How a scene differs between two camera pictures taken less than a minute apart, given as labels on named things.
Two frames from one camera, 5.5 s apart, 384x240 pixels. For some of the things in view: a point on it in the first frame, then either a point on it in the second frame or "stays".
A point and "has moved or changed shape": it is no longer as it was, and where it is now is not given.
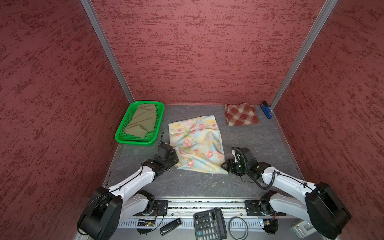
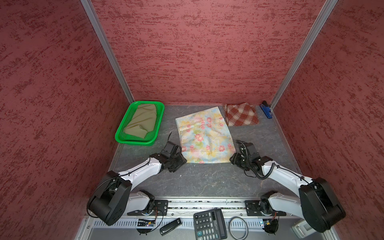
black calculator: (210, 225) stays
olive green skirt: (143, 121) stays
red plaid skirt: (240, 114) stays
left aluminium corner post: (92, 16) stays
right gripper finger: (228, 165) to (233, 159)
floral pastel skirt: (198, 144) has moved or changed shape
